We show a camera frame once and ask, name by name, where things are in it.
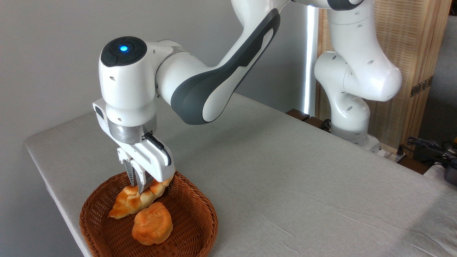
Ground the black cable bundle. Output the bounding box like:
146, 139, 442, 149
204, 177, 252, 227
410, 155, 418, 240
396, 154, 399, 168
406, 136, 457, 168

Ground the round bread bun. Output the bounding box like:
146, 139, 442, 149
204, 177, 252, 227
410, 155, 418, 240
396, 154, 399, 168
132, 202, 174, 246

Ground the metal screen hinge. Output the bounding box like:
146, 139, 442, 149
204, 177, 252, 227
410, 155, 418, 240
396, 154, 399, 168
410, 76, 434, 97

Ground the grey tablecloth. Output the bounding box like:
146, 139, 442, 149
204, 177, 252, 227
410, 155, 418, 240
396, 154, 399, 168
24, 92, 457, 257

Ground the white power strip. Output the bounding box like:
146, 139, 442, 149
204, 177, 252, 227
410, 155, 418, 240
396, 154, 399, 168
378, 143, 407, 162

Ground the dark wooden block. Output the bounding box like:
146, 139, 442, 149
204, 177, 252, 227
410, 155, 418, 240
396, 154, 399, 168
286, 109, 310, 122
303, 116, 330, 130

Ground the long braided bread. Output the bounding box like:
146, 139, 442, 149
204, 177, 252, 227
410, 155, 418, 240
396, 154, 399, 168
108, 176, 175, 220

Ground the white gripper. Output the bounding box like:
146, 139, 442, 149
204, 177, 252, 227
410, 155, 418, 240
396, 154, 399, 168
93, 98, 176, 194

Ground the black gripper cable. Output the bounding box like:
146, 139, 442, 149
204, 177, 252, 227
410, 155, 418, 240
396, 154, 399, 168
144, 132, 172, 167

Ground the brown wicker basket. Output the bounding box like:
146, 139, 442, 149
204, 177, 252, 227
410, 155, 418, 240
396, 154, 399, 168
79, 171, 219, 257

